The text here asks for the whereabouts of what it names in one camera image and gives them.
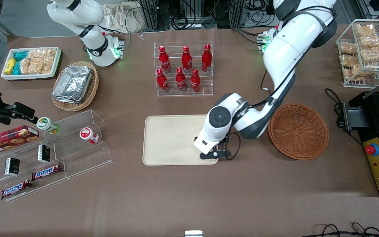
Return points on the red emergency stop button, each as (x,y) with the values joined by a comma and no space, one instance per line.
(372,149)

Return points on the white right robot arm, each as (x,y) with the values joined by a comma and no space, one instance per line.
(77,13)

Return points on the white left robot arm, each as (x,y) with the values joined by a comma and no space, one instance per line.
(285,49)

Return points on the cream plastic tray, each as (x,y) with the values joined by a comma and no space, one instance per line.
(169,141)

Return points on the crumpled beige bag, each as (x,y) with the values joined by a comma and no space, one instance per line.
(120,16)

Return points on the green lid cup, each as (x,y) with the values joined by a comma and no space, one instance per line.
(46,124)

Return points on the oval light wicker basket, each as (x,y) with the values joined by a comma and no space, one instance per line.
(90,89)

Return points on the aluminium foil tray stack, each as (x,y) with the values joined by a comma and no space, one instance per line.
(72,84)

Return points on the red lid cup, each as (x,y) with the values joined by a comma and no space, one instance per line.
(87,134)

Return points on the clear acrylic stepped shelf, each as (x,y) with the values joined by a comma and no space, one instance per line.
(84,158)

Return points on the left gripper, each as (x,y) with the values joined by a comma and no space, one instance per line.
(222,143)

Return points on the clear acrylic bottle rack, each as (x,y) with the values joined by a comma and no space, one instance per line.
(206,84)

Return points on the red tartan cookie box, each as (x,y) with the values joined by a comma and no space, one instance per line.
(8,140)

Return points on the black countertop machine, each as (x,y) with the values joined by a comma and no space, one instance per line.
(367,131)

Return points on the red cola bottle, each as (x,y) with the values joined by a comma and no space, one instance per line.
(164,62)
(195,82)
(186,61)
(181,81)
(206,59)
(162,82)

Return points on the grey metal bracket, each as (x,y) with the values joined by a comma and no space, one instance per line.
(355,117)

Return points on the white rectangular snack bin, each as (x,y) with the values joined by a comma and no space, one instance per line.
(8,76)

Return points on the bagged fried snack packet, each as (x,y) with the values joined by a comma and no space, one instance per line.
(372,41)
(348,48)
(357,73)
(365,30)
(349,61)
(375,53)

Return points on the yellow snack packet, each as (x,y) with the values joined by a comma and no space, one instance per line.
(10,65)

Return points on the small black box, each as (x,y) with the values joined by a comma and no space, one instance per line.
(43,153)
(12,166)

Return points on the Snickers chocolate bar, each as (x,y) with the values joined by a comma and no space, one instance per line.
(15,189)
(46,171)

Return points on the round brown wicker basket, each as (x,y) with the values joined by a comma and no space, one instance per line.
(298,131)

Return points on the clear rice cracker packet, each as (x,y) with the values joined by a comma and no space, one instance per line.
(31,67)
(44,56)

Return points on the teal snack packet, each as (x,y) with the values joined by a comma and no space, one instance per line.
(20,55)
(16,68)

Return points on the small white box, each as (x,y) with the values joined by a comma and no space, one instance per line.
(193,234)

